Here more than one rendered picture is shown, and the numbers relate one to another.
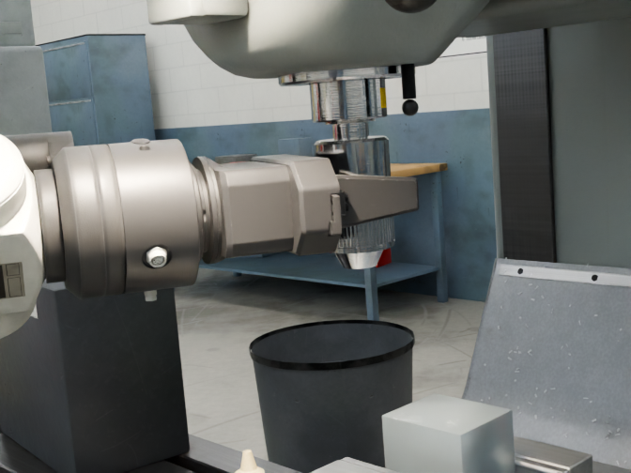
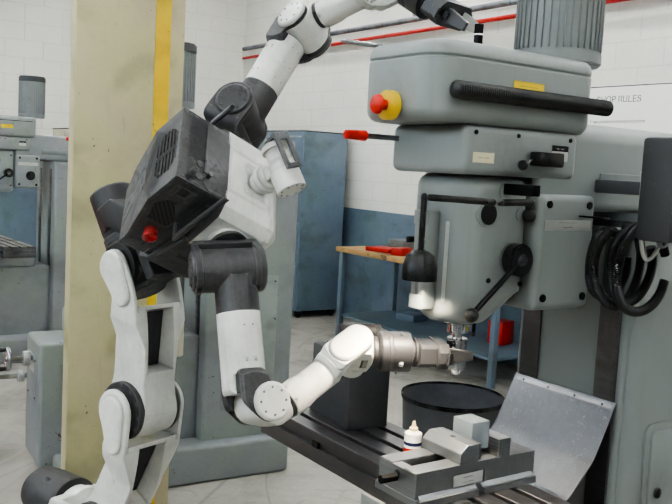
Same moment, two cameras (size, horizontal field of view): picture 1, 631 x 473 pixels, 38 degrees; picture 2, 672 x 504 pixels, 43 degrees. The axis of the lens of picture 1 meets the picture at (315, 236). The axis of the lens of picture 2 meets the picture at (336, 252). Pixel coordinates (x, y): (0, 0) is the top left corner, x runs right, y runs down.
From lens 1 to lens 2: 1.36 m
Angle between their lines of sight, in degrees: 9
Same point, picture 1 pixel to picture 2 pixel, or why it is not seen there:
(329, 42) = (452, 318)
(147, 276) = (397, 368)
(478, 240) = not seen: hidden behind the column
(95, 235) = (387, 356)
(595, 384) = (540, 426)
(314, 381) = (438, 417)
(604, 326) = (547, 405)
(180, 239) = (407, 360)
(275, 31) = (439, 314)
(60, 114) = not seen: hidden behind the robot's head
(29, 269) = (369, 362)
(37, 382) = (335, 390)
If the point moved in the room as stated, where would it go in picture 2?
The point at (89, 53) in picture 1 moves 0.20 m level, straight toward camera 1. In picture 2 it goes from (304, 145) to (305, 144)
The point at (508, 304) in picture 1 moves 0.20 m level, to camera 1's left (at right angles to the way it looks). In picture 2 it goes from (517, 391) to (439, 384)
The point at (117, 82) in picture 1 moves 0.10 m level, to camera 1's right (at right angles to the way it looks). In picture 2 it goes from (321, 168) to (331, 169)
